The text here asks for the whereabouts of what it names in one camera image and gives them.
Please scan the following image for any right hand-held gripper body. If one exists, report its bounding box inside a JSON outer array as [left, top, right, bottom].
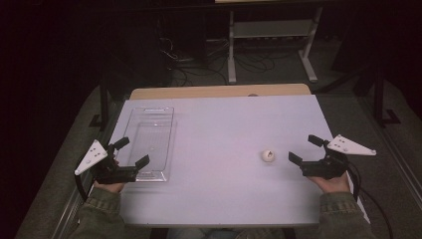
[[300, 133, 377, 180]]

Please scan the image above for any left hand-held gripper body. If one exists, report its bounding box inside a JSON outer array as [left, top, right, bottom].
[[74, 138, 138, 185]]

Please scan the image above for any small white ball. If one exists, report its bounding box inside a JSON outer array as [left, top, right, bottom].
[[261, 149, 276, 163]]

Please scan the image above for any clear plastic container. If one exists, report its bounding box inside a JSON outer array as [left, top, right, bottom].
[[117, 106, 177, 183]]

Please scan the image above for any person's left hand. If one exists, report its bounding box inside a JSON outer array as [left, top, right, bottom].
[[93, 179, 126, 194]]

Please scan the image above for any person's right hand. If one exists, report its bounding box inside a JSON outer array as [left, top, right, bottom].
[[308, 172, 352, 194]]

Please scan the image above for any black metal stand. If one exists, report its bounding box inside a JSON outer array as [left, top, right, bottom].
[[373, 66, 401, 127], [89, 78, 110, 131]]

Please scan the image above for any right hand-held gripper cable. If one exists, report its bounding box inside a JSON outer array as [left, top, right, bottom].
[[346, 160, 394, 239]]

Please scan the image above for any hand-held gripper cable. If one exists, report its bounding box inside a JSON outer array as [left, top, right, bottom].
[[74, 172, 90, 202], [346, 160, 394, 239]]

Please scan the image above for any left hand-held gripper cable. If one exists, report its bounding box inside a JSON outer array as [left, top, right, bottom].
[[74, 172, 90, 202]]

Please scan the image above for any grey metal rail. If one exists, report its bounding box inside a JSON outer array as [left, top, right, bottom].
[[49, 125, 113, 239], [357, 96, 422, 200]]

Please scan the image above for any tangle of black floor cables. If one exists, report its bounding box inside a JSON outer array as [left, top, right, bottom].
[[158, 36, 277, 88]]

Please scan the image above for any white metal desk frame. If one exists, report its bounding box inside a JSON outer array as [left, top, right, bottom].
[[227, 6, 324, 85]]

